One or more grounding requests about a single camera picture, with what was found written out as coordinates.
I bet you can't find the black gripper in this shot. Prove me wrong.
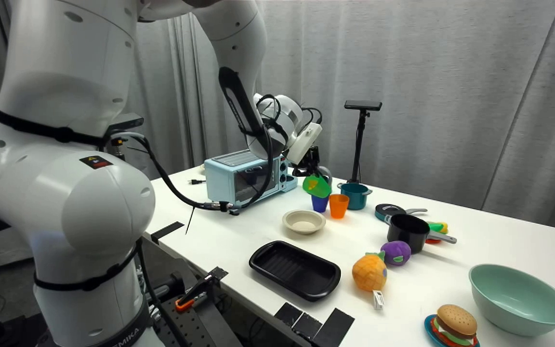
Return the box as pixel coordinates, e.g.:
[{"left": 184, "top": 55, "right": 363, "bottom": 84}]
[{"left": 292, "top": 147, "right": 324, "bottom": 180}]

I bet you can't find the light green plastic cup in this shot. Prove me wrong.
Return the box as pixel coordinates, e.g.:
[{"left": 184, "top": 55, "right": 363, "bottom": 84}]
[{"left": 301, "top": 172, "right": 336, "bottom": 201}]

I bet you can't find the blue plastic cup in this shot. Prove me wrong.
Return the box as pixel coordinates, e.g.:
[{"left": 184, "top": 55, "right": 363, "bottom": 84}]
[{"left": 311, "top": 193, "right": 332, "bottom": 215}]

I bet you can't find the orange plastic cup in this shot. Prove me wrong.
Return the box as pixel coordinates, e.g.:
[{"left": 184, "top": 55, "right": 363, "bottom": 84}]
[{"left": 328, "top": 193, "right": 351, "bottom": 222}]

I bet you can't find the white plate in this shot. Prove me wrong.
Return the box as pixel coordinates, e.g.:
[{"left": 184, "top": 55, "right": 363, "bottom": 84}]
[{"left": 282, "top": 209, "right": 326, "bottom": 236}]

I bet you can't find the small blue plate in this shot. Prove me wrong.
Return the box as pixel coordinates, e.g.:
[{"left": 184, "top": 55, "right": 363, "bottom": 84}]
[{"left": 423, "top": 313, "right": 482, "bottom": 347}]

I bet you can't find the grey perforated mounting plate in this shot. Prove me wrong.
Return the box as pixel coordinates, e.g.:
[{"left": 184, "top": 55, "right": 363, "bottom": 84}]
[{"left": 151, "top": 301, "right": 245, "bottom": 347}]

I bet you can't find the teal toy pot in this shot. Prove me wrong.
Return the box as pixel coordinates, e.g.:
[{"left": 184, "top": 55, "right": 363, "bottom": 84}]
[{"left": 338, "top": 182, "right": 375, "bottom": 213}]

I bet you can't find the light blue toaster oven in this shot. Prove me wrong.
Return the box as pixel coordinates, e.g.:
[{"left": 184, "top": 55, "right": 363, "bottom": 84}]
[{"left": 203, "top": 139, "right": 301, "bottom": 217}]

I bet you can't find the small black frying pan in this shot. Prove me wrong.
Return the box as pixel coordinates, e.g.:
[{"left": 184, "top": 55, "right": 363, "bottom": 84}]
[{"left": 375, "top": 201, "right": 432, "bottom": 226}]

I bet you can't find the black rectangular tray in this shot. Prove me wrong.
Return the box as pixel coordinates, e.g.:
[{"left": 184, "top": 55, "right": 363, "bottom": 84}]
[{"left": 247, "top": 240, "right": 344, "bottom": 303}]

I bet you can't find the orange plush fruit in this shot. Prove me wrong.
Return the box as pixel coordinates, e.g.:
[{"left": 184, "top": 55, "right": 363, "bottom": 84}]
[{"left": 351, "top": 251, "right": 390, "bottom": 313}]

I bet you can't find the purple plush eggplant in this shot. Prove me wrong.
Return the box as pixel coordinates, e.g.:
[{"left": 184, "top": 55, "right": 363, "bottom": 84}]
[{"left": 367, "top": 240, "right": 415, "bottom": 269}]

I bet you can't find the green yellow toy vegetable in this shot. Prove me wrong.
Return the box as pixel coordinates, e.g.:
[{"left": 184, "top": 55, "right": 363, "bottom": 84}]
[{"left": 427, "top": 220, "right": 452, "bottom": 238}]

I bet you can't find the black tape patch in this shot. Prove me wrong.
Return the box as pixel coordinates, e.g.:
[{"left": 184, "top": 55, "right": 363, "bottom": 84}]
[
  {"left": 151, "top": 220, "right": 188, "bottom": 245},
  {"left": 274, "top": 301, "right": 305, "bottom": 326},
  {"left": 292, "top": 313, "right": 324, "bottom": 342},
  {"left": 313, "top": 307, "right": 357, "bottom": 347}
]

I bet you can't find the grey curtain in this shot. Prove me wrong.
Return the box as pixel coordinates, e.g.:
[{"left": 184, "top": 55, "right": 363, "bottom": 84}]
[{"left": 0, "top": 0, "right": 555, "bottom": 236}]

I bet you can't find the toy burger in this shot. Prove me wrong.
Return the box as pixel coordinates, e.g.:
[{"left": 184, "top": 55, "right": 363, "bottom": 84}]
[{"left": 430, "top": 303, "right": 481, "bottom": 347}]

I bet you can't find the teal bowl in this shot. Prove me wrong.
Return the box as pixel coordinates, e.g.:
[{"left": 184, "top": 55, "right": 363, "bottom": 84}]
[{"left": 469, "top": 263, "right": 555, "bottom": 340}]

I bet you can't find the teal cup with grey handle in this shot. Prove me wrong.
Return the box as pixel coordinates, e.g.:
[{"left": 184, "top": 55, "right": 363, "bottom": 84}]
[{"left": 315, "top": 164, "right": 336, "bottom": 190}]

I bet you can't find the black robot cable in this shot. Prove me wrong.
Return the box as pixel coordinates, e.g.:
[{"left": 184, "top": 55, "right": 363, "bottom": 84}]
[{"left": 132, "top": 66, "right": 324, "bottom": 347}]

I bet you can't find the black saucepan grey handle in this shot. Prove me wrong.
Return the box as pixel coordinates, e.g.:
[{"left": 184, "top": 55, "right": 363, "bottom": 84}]
[{"left": 386, "top": 213, "right": 459, "bottom": 255}]

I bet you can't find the orange handled black clamp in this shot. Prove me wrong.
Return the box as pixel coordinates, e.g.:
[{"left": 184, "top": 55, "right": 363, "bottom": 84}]
[{"left": 172, "top": 265, "right": 230, "bottom": 317}]

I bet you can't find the black camera on stand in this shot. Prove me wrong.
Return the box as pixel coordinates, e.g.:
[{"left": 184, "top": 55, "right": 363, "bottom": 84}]
[{"left": 107, "top": 114, "right": 147, "bottom": 157}]

